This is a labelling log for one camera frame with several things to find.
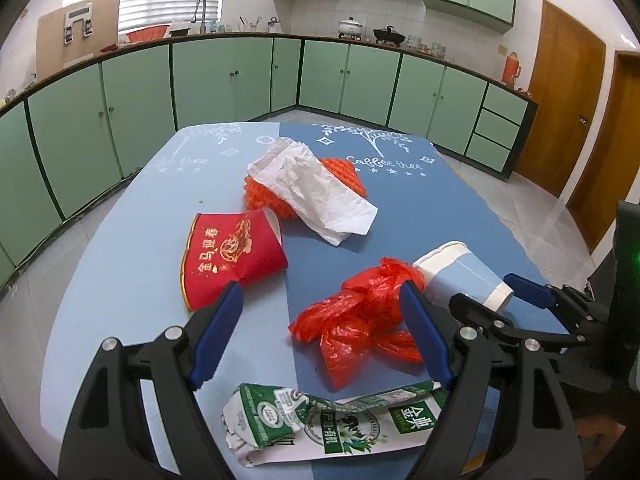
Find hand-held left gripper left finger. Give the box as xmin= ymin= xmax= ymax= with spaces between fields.
xmin=59 ymin=282 xmax=245 ymax=480

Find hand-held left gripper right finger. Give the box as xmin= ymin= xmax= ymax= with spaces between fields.
xmin=398 ymin=280 xmax=587 ymax=480

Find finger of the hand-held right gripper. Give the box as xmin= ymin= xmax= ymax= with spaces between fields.
xmin=502 ymin=273 xmax=609 ymax=327
xmin=448 ymin=292 xmax=584 ymax=357

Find blue paper cup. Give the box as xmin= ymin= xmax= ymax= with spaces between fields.
xmin=411 ymin=241 xmax=514 ymax=311

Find red paper cup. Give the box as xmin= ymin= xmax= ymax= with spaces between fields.
xmin=180 ymin=208 xmax=290 ymax=313

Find red plastic bag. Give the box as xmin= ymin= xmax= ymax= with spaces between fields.
xmin=289 ymin=256 xmax=426 ymax=391

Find green milk carton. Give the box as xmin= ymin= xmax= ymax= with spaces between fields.
xmin=221 ymin=380 xmax=448 ymax=468

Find white tissue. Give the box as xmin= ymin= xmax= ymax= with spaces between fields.
xmin=246 ymin=136 xmax=379 ymax=247

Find orange foam fruit net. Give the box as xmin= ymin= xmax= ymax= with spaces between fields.
xmin=241 ymin=157 xmax=369 ymax=221

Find light blue table mat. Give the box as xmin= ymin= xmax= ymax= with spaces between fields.
xmin=42 ymin=121 xmax=321 ymax=480

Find dark blue table mat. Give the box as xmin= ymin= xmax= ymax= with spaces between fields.
xmin=277 ymin=122 xmax=551 ymax=480

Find plain wooden door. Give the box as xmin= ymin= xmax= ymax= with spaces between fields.
xmin=566 ymin=50 xmax=640 ymax=253

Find orange thermos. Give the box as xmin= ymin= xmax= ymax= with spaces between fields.
xmin=502 ymin=51 xmax=523 ymax=86

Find green base cabinets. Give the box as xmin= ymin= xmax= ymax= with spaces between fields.
xmin=0 ymin=31 xmax=540 ymax=291

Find black pan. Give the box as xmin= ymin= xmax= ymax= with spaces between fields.
xmin=372 ymin=25 xmax=407 ymax=46

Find red basin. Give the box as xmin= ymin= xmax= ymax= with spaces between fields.
xmin=125 ymin=24 xmax=167 ymax=43

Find white cooking pot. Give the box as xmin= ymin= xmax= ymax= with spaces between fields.
xmin=337 ymin=16 xmax=364 ymax=40

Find wooden door with handle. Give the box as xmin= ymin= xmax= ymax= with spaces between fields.
xmin=514 ymin=0 xmax=607 ymax=198

